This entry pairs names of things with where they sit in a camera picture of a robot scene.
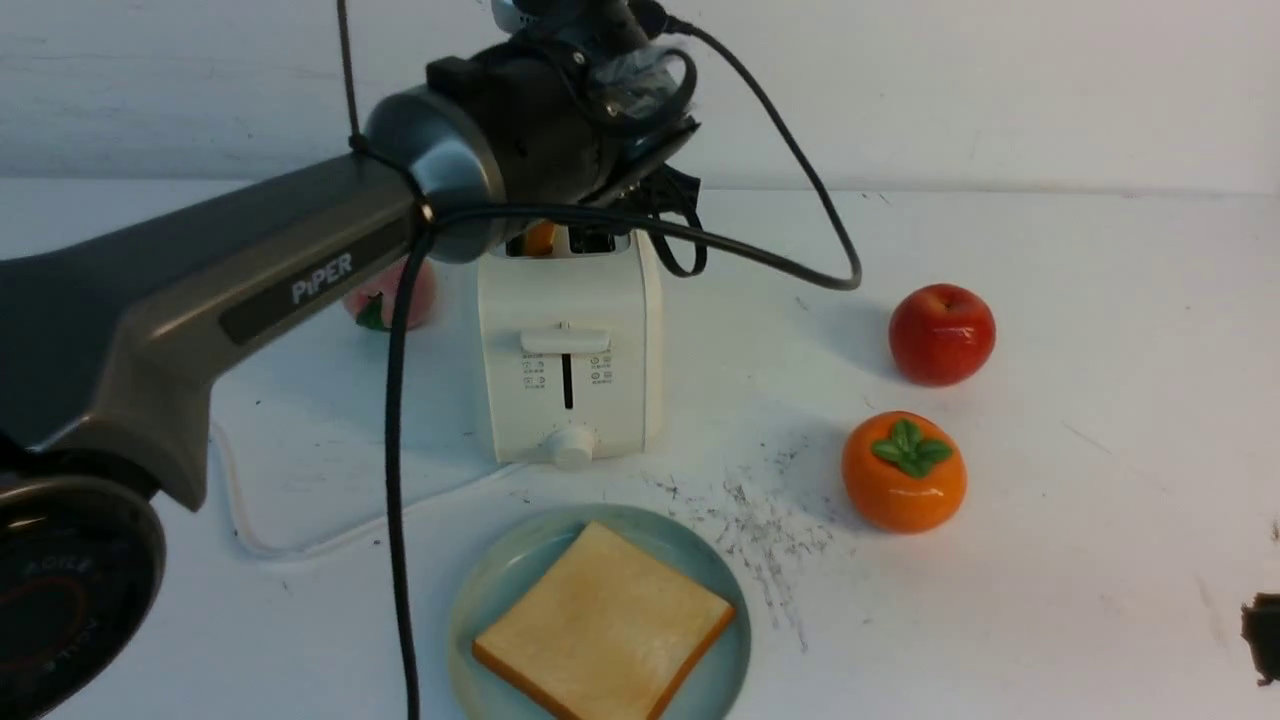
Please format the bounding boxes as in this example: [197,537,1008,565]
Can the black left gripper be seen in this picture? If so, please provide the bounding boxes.
[426,38,699,217]

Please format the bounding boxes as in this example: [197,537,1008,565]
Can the toast slice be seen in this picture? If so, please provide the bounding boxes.
[471,521,737,719]
[521,222,558,258]

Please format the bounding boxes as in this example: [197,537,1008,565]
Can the light green plate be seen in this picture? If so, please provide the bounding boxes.
[445,503,753,719]

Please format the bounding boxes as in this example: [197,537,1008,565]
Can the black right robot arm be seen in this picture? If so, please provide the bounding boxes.
[1242,593,1279,687]

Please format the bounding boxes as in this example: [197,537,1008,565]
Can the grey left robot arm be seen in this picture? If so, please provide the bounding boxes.
[3,31,698,719]

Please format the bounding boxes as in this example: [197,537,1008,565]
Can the white two-slot toaster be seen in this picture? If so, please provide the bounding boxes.
[468,227,666,470]

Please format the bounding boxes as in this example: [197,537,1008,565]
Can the pink peach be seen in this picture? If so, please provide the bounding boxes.
[342,258,436,332]

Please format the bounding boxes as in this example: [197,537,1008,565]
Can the red apple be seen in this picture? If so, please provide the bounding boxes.
[888,283,997,387]

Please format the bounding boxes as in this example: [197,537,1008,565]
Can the orange persimmon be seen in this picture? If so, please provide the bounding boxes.
[840,411,968,536]

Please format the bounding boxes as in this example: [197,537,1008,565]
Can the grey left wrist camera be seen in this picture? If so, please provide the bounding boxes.
[490,0,671,46]

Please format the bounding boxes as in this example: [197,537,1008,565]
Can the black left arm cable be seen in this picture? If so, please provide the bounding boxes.
[335,0,863,720]

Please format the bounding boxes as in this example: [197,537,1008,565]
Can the white power cord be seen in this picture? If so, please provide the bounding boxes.
[207,420,529,562]

